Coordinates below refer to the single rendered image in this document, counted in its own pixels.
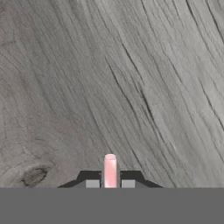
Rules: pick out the pink straw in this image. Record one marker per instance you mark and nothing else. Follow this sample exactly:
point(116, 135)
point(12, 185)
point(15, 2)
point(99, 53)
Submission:
point(110, 172)

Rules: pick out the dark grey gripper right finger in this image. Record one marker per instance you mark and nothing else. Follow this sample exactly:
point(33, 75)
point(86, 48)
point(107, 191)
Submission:
point(131, 176)

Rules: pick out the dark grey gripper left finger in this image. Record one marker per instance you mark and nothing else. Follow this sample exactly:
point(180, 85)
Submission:
point(87, 176)

